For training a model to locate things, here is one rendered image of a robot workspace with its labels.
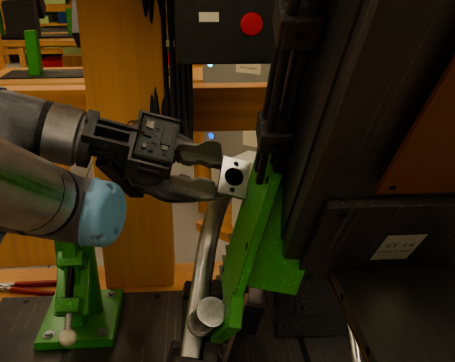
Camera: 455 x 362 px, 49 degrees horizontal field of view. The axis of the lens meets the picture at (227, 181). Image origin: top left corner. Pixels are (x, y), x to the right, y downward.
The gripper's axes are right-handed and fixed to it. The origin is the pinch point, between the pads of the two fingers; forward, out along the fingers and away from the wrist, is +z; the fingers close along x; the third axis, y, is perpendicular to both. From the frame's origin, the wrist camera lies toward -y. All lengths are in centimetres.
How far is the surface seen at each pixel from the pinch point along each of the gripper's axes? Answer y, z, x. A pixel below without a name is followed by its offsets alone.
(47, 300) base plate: -40.7, -23.3, -15.5
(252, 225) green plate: 7.3, 2.5, -8.2
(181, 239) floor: -233, 21, 57
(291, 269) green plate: 4.6, 8.9, -11.7
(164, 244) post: -35.6, -3.8, -1.2
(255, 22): 4.3, -0.5, 24.5
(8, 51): -781, -292, 490
